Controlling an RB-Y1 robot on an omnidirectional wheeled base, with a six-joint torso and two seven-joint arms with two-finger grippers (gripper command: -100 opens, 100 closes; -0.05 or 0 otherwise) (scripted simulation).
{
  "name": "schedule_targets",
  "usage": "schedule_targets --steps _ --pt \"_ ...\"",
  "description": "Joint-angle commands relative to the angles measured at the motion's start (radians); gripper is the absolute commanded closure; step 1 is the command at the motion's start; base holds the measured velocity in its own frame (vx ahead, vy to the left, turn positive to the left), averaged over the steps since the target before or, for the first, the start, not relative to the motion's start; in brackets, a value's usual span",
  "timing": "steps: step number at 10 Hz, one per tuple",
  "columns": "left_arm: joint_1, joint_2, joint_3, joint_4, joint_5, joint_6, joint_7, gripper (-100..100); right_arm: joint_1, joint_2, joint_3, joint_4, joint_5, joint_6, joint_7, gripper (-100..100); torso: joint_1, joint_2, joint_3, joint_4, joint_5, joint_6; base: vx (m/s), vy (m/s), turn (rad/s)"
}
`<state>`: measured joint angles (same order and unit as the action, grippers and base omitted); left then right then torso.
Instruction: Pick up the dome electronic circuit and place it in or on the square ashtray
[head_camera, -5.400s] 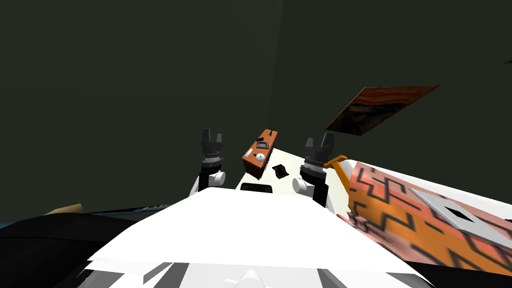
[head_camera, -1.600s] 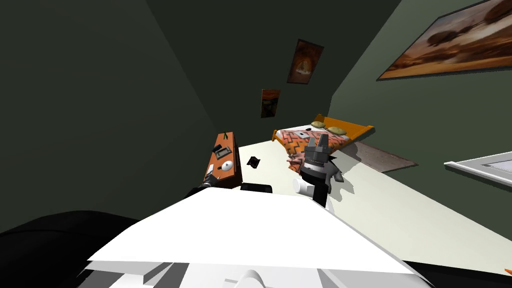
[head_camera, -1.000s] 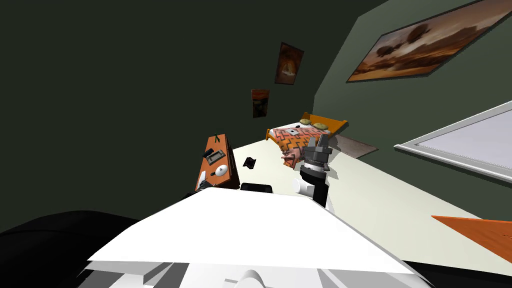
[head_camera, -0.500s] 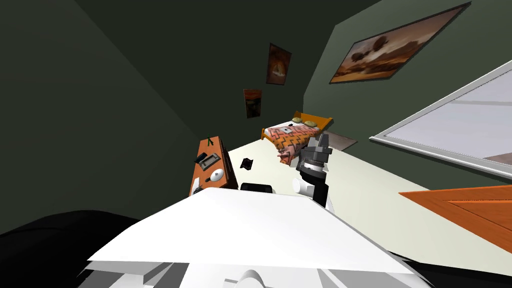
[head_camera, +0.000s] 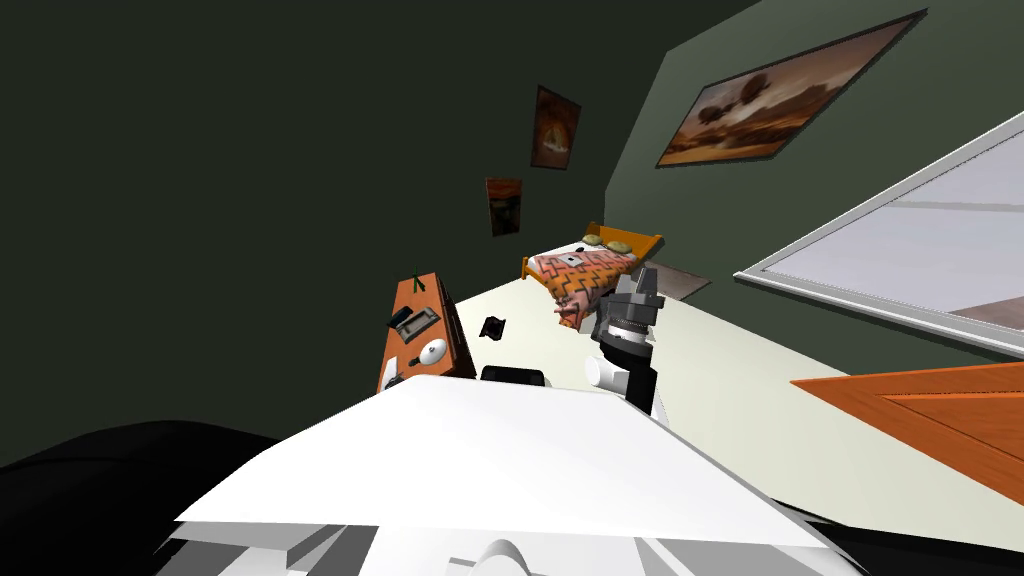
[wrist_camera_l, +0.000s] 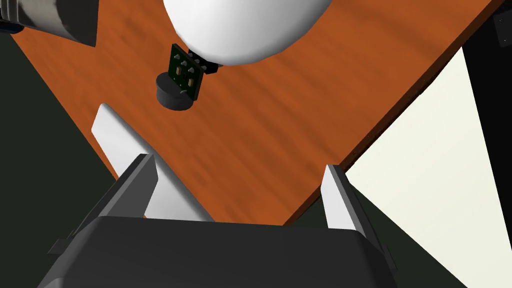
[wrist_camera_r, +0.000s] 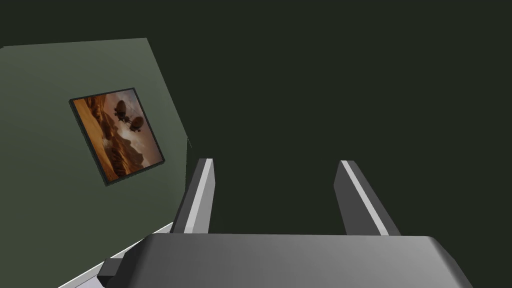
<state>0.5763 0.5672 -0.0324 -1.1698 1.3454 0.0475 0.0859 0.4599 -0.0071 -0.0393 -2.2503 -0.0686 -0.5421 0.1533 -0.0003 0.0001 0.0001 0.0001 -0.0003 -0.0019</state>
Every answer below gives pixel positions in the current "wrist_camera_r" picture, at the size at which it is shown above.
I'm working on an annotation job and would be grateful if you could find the framed orange landscape picture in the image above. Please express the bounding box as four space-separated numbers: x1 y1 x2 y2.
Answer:
68 87 166 187

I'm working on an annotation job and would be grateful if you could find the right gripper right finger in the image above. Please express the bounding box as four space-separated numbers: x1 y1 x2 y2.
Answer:
333 159 402 237

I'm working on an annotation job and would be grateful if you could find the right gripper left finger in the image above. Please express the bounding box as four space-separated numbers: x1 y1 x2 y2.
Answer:
169 158 216 235

